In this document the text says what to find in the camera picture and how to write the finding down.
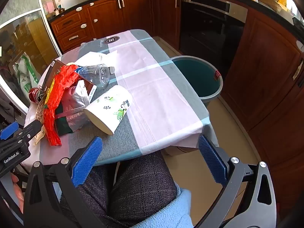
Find red-orange plastic bag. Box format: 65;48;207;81
44;65;80;146

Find silver foil packet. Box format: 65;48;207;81
55;80;92;135

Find wooden base cabinet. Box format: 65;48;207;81
223;7;304;195
84;0;183;50

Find green white plastic bag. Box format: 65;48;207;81
13;55;40;95

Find light blue fleece jacket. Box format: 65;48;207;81
114;188;194;228

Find red soda can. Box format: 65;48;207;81
28;87;44;104

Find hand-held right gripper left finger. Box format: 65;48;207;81
22;136;104;228

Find person's grey trousers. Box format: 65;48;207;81
59;152;181;228

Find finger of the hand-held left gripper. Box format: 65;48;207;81
17;119;44;140
0;122;20;140

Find black built-in oven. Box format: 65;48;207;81
179;0;249;63

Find clear plastic bottle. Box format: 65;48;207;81
75;64;116;89

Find white paper tissue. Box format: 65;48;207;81
75;50;119;68

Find white floral paper cup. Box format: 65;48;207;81
84;85;133;136

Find person's left hand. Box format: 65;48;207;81
9;173;26;214

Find white framed glass door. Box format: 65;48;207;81
0;0;63;114

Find grey plastic bucket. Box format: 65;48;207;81
170;56;224;110

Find checked pink grey tablecloth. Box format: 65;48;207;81
24;29;219;169

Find wooden drawer unit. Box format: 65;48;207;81
49;6;95;53

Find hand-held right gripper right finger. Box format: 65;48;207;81
195;135;277;228

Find brown cardboard box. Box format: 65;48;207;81
41;59;97;100

